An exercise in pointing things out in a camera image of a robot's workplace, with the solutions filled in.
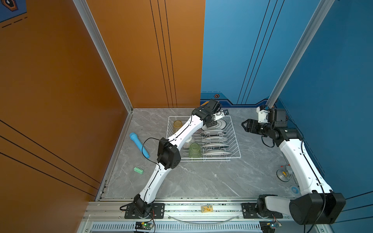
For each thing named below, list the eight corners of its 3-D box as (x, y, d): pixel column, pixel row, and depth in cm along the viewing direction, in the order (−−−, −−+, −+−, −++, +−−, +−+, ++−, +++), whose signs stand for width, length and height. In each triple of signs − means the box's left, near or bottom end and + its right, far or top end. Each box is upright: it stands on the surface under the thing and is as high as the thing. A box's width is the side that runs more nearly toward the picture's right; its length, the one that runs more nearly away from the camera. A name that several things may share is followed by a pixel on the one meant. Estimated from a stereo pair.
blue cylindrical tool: (146, 159, 93) (145, 156, 91) (130, 137, 104) (128, 134, 102) (152, 155, 95) (151, 152, 93) (135, 134, 106) (134, 131, 104)
